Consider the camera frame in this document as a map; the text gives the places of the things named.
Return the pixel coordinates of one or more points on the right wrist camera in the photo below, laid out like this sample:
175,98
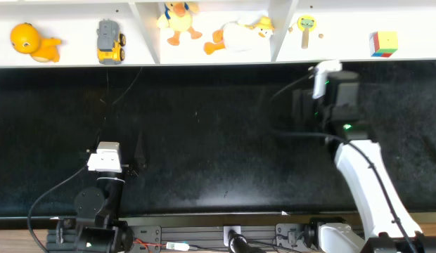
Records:
321,77

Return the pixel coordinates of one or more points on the yellow rubber duck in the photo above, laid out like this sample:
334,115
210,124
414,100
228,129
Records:
26,38

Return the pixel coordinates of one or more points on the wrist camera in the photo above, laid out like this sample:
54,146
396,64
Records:
105,158
321,77

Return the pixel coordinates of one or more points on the mounting rail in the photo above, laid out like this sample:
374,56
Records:
204,233

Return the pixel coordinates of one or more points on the many-coloured puzzle cube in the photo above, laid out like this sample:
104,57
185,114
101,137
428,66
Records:
385,42

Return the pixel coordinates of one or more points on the grey and yellow toy truck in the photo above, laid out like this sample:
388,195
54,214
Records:
110,38

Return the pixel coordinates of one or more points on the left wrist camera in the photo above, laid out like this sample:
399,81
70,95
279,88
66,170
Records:
105,158

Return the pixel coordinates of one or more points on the white shelf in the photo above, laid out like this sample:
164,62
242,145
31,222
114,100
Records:
81,45

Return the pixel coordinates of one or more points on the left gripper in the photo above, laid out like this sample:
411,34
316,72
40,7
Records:
129,170

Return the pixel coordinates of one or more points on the yellow wooden rattle drum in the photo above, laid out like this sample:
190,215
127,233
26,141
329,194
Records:
306,24

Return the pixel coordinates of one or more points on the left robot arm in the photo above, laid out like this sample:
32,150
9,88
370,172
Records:
110,191

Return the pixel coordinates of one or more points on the white plush duck yellow hat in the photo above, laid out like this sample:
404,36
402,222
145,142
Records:
242,37

